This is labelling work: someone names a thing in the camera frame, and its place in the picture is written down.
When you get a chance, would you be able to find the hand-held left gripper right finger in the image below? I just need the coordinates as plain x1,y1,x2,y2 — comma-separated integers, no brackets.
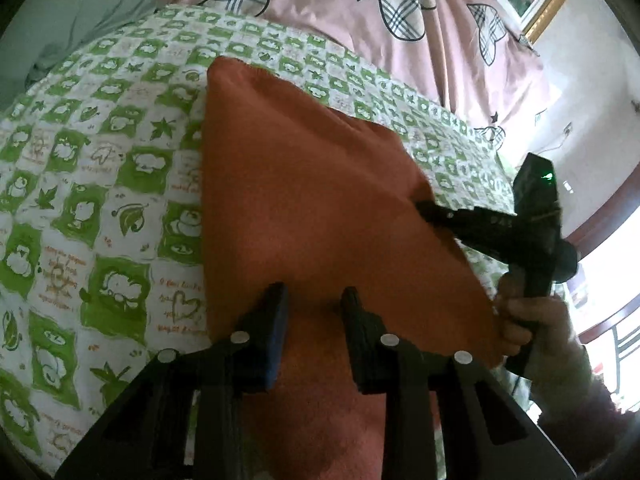
340,286,580,480

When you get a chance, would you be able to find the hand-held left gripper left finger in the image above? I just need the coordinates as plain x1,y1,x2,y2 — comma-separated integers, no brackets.
54,281,292,480

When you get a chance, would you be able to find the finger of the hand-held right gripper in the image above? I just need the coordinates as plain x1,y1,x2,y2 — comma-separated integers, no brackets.
450,227,513,265
415,200,521,233

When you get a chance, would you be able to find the orange knit sweater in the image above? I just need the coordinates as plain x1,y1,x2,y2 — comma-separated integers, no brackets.
200,56,506,480

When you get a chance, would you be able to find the person's right hand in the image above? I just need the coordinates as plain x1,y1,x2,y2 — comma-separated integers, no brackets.
494,274,581,361

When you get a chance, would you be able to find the window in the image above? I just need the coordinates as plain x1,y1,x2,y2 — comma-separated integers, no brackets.
570,237,640,401

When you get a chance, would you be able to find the green checked blanket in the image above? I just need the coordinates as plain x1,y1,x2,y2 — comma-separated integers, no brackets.
0,4,526,476

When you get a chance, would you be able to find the pink heart print quilt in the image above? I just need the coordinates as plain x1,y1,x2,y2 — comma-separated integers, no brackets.
152,0,551,151

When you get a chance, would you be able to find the grey-green pillow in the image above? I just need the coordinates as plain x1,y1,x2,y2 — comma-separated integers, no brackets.
0,0,161,111

